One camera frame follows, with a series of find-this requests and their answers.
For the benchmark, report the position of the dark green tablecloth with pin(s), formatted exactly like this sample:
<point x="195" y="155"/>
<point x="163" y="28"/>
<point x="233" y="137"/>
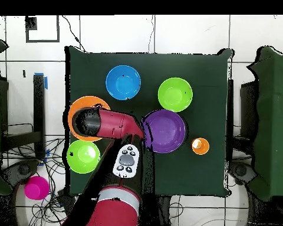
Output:
<point x="202" y="70"/>

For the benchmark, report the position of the green plastic bowl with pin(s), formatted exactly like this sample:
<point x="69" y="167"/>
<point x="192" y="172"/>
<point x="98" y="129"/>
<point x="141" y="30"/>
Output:
<point x="83" y="156"/>
<point x="175" y="94"/>

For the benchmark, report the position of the purple plastic bowl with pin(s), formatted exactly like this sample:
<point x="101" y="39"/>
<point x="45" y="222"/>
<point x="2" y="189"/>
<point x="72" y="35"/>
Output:
<point x="166" y="131"/>

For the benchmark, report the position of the orange plastic cup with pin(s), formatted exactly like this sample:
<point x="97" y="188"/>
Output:
<point x="200" y="146"/>

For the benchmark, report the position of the black stand with blue tape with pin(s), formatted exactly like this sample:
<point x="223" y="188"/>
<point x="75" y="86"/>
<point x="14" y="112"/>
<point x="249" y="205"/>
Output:
<point x="39" y="106"/>

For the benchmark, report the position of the pink plastic cup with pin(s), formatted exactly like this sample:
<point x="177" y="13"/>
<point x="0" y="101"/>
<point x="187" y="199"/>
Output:
<point x="36" y="187"/>

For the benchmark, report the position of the black power strip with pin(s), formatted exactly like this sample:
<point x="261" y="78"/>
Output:
<point x="64" y="200"/>

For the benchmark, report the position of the large orange plastic bowl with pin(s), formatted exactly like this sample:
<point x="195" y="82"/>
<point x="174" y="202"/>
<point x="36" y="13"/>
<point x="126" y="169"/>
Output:
<point x="85" y="102"/>

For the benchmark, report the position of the black box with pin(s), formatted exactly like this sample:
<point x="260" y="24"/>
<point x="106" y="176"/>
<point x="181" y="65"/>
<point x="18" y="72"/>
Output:
<point x="4" y="103"/>
<point x="248" y="106"/>

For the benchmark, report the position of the blue plastic bowl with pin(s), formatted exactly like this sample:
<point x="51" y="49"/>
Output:
<point x="123" y="82"/>

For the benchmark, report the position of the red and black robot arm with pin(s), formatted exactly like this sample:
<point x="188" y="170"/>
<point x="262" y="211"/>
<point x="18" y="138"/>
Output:
<point x="113" y="124"/>

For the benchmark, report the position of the dark square floor frame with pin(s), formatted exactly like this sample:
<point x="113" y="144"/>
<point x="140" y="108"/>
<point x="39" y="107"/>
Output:
<point x="30" y="23"/>

